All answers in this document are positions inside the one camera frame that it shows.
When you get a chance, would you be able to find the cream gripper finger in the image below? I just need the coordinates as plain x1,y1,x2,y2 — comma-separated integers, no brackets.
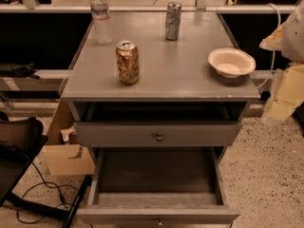
261,63,304,126

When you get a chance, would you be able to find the orange soda can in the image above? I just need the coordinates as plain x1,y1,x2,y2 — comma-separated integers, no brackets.
116,40,140,85

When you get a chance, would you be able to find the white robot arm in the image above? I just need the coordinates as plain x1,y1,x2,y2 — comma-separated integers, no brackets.
259,0,304,126

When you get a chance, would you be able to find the grey drawer cabinet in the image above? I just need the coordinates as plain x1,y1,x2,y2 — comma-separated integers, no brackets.
61,10,261,228

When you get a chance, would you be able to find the silver soda can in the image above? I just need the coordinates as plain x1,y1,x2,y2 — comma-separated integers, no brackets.
165,2,181,41

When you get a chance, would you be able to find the grey open middle drawer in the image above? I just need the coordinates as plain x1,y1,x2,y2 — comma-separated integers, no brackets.
77,147,239,226

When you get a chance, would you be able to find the grey upper drawer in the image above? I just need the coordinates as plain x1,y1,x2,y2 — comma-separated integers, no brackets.
74,122,242,147

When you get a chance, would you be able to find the white paper bowl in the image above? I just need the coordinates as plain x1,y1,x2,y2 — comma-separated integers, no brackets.
208,47,256,78

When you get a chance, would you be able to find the clear plastic water bottle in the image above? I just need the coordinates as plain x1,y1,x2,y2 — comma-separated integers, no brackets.
90,0,111,45

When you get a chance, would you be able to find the cardboard box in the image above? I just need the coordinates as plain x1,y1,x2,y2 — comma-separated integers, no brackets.
44,101,95,176

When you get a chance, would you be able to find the brown bag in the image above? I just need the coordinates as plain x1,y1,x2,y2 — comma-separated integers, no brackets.
0,117,44,151

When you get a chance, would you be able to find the black chair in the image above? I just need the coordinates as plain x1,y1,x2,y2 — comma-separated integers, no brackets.
0,135,91,228

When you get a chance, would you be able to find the white hanging cable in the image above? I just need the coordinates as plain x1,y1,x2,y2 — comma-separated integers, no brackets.
256,2,282,90

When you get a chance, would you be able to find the black floor cable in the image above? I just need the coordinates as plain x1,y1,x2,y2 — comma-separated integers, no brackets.
15,161,80,225

